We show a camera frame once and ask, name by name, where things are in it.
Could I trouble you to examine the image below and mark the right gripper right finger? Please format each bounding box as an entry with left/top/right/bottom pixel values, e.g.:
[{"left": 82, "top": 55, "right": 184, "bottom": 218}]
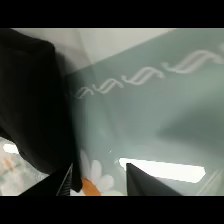
[{"left": 125, "top": 162, "right": 183, "bottom": 197}]

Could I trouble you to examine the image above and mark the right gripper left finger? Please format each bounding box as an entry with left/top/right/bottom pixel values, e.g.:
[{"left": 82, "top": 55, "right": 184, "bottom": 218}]
[{"left": 18, "top": 162, "right": 74, "bottom": 197}]

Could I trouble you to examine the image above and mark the black T-shirt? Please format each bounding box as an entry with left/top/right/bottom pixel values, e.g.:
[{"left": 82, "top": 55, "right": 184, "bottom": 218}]
[{"left": 0, "top": 27, "right": 84, "bottom": 193}]

